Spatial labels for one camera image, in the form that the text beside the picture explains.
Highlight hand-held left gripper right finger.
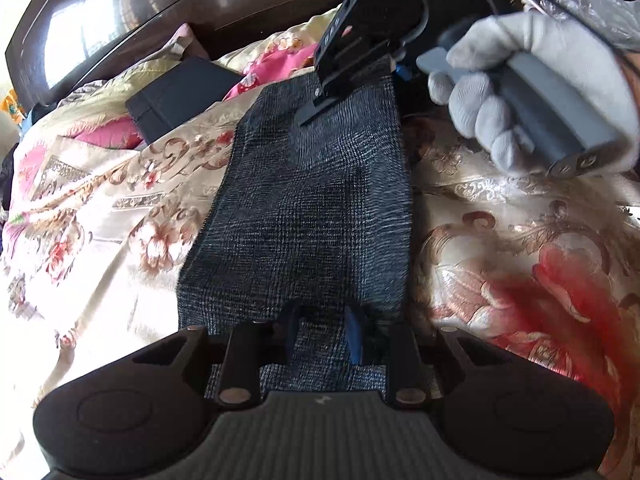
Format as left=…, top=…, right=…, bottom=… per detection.
left=344, top=305, right=502, bottom=407

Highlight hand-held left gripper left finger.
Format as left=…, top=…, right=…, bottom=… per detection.
left=134, top=305, right=302, bottom=407

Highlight dark grey checked pants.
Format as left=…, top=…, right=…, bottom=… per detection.
left=177, top=55, right=417, bottom=392

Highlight person's right hand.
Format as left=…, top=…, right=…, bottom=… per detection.
left=428, top=9, right=640, bottom=179

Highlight pink floral quilt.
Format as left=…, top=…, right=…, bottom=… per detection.
left=0, top=7, right=341, bottom=281

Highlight black box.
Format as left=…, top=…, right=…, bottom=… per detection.
left=124, top=56, right=247, bottom=147

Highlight floral satin bedspread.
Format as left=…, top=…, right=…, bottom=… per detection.
left=0, top=5, right=640, bottom=480

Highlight clear plastic wrap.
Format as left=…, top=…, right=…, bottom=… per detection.
left=525, top=0, right=640, bottom=53

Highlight dark wooden headboard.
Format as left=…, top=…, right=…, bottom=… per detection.
left=4, top=0, right=423, bottom=97

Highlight yellow packet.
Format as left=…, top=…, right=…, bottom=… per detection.
left=0, top=89, right=22, bottom=122

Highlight dark clothes pile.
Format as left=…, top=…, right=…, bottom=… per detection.
left=0, top=149, right=17, bottom=212

